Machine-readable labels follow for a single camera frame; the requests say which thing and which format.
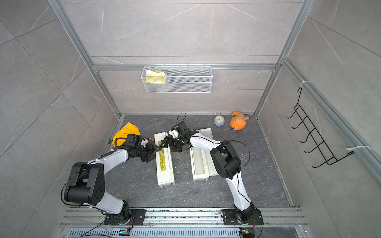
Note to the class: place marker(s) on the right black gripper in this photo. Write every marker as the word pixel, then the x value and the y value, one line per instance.
pixel 167 140

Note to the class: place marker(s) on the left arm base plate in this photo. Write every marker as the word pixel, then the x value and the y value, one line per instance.
pixel 133 216

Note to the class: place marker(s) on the orange plush toy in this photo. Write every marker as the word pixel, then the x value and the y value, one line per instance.
pixel 238 121

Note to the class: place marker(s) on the yellow cap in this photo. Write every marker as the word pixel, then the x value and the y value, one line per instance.
pixel 121 136

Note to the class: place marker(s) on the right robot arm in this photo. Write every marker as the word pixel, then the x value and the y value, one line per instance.
pixel 225 159

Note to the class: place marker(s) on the white wrap dispenser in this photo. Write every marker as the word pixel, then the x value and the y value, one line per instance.
pixel 202 157
pixel 164 167

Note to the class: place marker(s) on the yellow wipes packet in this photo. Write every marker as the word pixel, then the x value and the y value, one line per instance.
pixel 155 76

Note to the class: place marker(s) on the small grey alarm clock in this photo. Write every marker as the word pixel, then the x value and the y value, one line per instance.
pixel 218 120

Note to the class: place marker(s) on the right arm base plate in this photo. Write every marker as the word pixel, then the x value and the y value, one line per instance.
pixel 236 217

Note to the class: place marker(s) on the black wire hook rack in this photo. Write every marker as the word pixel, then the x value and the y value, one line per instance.
pixel 314 135

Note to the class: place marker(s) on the white wire mesh basket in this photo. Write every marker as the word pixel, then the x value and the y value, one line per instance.
pixel 181 79

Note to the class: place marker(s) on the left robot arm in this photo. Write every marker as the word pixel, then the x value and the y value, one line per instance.
pixel 86 183

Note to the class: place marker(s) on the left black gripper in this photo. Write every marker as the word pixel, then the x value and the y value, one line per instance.
pixel 151 152

